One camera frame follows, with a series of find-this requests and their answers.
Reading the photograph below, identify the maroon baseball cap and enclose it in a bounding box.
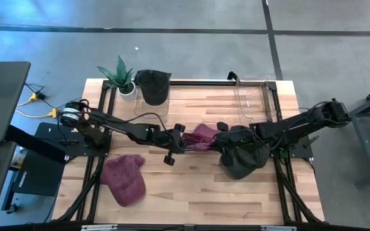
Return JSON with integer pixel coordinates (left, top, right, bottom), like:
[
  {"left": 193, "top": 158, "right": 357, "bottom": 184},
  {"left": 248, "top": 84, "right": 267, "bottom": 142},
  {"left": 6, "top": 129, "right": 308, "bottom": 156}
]
[
  {"left": 182, "top": 123, "right": 221, "bottom": 152},
  {"left": 100, "top": 154, "right": 147, "bottom": 208}
]

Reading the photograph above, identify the white labelled can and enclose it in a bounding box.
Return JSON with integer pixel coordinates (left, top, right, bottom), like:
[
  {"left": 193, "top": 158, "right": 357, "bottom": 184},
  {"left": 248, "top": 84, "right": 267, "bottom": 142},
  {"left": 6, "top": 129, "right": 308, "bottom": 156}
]
[{"left": 10, "top": 146, "right": 28, "bottom": 170}]

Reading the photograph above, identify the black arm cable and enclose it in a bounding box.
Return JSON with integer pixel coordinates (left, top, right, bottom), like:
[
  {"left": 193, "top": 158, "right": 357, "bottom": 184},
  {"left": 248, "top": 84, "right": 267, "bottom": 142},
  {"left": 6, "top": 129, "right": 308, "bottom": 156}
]
[
  {"left": 215, "top": 128, "right": 301, "bottom": 151},
  {"left": 75, "top": 99, "right": 186, "bottom": 152}
]

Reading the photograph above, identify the black desk leg beam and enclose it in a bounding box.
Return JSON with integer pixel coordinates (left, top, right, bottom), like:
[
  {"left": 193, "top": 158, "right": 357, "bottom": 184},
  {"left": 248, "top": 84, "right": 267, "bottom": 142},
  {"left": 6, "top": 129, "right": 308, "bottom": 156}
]
[{"left": 4, "top": 124, "right": 67, "bottom": 164}]

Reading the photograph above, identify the clear plastic bin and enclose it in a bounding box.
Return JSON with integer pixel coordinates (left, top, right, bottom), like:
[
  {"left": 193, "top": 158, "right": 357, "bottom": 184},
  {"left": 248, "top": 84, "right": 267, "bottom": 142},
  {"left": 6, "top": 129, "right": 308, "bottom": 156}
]
[
  {"left": 234, "top": 74, "right": 274, "bottom": 120},
  {"left": 133, "top": 75, "right": 173, "bottom": 120}
]

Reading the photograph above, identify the black computer box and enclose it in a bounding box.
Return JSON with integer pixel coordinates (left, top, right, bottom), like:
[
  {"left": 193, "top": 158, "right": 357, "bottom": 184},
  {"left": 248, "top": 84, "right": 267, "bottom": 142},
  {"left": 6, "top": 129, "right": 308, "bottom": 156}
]
[{"left": 12, "top": 150, "right": 61, "bottom": 197}]

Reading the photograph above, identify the green snake plant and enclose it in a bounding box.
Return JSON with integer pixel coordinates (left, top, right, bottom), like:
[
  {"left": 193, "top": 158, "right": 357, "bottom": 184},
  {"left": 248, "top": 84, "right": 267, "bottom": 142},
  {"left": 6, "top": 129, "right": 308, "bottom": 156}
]
[{"left": 96, "top": 55, "right": 135, "bottom": 91}]

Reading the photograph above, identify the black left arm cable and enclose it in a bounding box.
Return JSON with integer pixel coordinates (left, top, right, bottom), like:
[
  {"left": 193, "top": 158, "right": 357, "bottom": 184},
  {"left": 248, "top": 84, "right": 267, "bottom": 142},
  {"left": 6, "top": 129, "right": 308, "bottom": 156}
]
[{"left": 75, "top": 99, "right": 186, "bottom": 152}]

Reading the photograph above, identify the white plant pot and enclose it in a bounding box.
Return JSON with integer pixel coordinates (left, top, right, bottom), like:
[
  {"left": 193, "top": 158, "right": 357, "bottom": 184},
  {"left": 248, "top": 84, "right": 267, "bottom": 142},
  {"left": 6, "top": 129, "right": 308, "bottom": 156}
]
[{"left": 117, "top": 81, "right": 139, "bottom": 103}]

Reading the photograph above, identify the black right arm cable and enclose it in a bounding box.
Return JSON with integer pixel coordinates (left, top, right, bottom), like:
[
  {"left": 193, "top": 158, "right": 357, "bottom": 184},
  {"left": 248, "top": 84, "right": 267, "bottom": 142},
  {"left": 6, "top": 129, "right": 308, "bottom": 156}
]
[{"left": 215, "top": 128, "right": 301, "bottom": 151}]

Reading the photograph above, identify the yellow cable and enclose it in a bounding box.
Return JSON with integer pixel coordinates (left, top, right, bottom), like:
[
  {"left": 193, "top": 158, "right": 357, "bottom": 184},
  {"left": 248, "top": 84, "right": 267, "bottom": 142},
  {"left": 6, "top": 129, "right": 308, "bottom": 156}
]
[{"left": 15, "top": 92, "right": 59, "bottom": 119}]

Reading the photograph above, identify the black aluminium table frame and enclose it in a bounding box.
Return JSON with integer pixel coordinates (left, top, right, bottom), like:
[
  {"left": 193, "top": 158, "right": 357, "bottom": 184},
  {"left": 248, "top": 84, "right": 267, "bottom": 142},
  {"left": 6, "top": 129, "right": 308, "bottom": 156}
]
[{"left": 51, "top": 72, "right": 326, "bottom": 225}]

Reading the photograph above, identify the dark green baseball cap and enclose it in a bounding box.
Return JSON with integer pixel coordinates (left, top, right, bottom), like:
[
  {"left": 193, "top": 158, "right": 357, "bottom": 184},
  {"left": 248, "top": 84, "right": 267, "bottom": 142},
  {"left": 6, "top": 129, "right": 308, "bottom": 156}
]
[{"left": 219, "top": 141, "right": 270, "bottom": 180}]

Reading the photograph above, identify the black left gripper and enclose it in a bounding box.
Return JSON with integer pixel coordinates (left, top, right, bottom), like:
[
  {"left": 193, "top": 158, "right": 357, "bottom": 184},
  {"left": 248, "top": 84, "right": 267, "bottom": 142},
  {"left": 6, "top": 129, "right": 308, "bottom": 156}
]
[{"left": 154, "top": 123, "right": 198, "bottom": 167}]

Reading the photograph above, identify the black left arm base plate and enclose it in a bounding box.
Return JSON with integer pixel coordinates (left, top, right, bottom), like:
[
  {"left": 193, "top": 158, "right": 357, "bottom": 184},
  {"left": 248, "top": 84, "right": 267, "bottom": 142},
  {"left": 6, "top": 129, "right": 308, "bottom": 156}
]
[{"left": 35, "top": 121, "right": 112, "bottom": 158}]

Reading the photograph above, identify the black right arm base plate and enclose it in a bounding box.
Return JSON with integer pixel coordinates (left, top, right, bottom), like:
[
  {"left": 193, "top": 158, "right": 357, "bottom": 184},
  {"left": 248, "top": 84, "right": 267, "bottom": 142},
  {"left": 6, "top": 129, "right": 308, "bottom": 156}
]
[{"left": 270, "top": 134, "right": 314, "bottom": 160}]

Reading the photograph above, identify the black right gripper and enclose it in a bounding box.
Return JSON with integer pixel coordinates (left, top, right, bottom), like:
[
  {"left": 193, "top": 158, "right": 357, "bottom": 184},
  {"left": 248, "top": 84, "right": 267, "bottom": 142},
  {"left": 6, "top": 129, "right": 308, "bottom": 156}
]
[{"left": 209, "top": 121, "right": 260, "bottom": 155}]

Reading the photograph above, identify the black baseball cap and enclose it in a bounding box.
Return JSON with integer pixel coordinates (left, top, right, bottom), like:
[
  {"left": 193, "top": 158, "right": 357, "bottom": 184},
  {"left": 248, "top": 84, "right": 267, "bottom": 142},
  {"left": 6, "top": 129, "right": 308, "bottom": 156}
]
[{"left": 134, "top": 69, "right": 172, "bottom": 107}]

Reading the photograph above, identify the silver metal bracket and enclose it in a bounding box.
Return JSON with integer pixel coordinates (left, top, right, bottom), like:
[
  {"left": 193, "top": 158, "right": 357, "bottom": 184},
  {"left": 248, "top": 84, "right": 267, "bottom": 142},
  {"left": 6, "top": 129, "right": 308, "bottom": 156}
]
[
  {"left": 81, "top": 224, "right": 119, "bottom": 231},
  {"left": 260, "top": 225, "right": 298, "bottom": 231}
]

